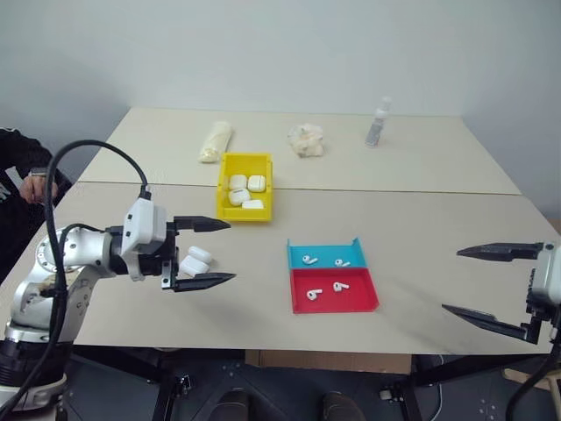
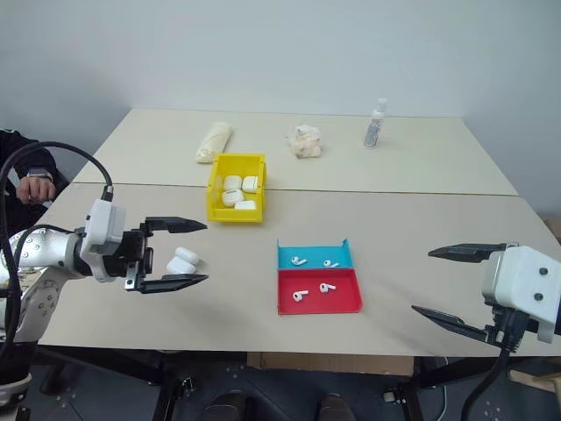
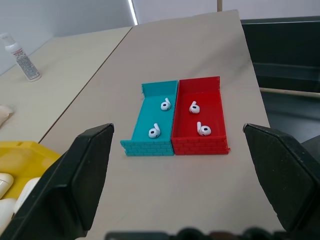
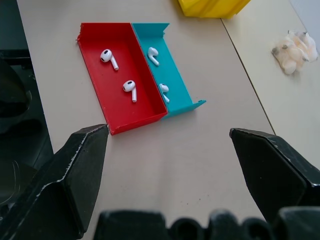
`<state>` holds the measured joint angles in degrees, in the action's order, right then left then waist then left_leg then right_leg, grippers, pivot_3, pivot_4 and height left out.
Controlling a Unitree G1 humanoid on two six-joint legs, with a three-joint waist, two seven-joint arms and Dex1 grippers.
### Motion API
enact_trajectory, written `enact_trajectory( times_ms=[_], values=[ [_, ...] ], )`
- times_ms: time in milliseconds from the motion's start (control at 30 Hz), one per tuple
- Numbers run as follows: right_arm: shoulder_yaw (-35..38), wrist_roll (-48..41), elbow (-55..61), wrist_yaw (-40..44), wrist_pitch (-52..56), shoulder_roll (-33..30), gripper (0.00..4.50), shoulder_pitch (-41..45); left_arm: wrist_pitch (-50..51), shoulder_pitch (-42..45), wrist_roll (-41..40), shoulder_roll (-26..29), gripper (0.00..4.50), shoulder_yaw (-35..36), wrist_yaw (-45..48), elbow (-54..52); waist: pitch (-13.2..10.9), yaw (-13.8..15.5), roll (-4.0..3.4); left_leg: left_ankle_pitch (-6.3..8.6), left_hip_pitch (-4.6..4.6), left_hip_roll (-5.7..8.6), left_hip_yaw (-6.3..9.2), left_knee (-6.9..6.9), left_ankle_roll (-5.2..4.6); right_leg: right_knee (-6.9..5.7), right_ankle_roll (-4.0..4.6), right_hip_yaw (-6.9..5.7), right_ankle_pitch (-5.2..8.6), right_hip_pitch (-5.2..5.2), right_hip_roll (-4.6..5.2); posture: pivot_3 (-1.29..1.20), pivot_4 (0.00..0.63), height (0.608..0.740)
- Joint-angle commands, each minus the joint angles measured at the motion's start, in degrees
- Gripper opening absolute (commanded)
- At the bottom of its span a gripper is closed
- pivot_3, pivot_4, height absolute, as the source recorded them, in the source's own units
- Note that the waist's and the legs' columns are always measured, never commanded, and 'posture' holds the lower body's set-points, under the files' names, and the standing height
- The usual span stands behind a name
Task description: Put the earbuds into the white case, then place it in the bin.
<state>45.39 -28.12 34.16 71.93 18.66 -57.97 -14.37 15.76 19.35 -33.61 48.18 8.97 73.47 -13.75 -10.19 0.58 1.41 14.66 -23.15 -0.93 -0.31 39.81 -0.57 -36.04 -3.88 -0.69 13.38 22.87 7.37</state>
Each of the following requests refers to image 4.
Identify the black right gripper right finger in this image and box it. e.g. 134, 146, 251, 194
229, 127, 320, 223

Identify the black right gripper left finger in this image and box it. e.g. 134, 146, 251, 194
0, 123, 109, 240

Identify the yellow container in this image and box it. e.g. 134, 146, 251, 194
177, 0, 252, 19

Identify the dark robot body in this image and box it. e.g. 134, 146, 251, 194
0, 0, 55, 223

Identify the clear bag of small parts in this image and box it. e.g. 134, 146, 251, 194
270, 30, 319, 76

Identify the red plastic tray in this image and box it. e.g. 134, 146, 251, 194
75, 22, 169, 136

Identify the teal plastic tray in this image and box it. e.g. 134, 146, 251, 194
131, 22, 207, 119

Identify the white wireless earbud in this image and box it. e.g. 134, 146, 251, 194
147, 46, 161, 67
159, 83, 171, 104
122, 79, 138, 103
100, 48, 119, 71

